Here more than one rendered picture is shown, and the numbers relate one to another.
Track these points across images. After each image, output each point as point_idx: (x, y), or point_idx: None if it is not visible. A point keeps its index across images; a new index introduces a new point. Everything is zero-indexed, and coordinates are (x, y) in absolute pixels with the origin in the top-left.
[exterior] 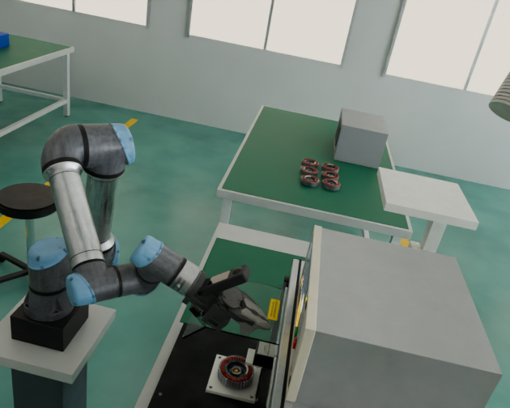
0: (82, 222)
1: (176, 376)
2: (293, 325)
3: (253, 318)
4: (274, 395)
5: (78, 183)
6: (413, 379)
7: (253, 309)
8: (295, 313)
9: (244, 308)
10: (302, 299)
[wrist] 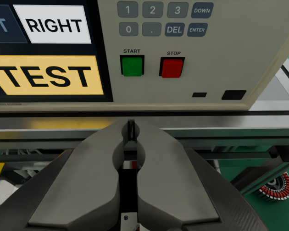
0: None
1: None
2: (47, 113)
3: (172, 152)
4: (251, 125)
5: None
6: None
7: (112, 161)
8: (13, 107)
9: (150, 202)
10: (25, 30)
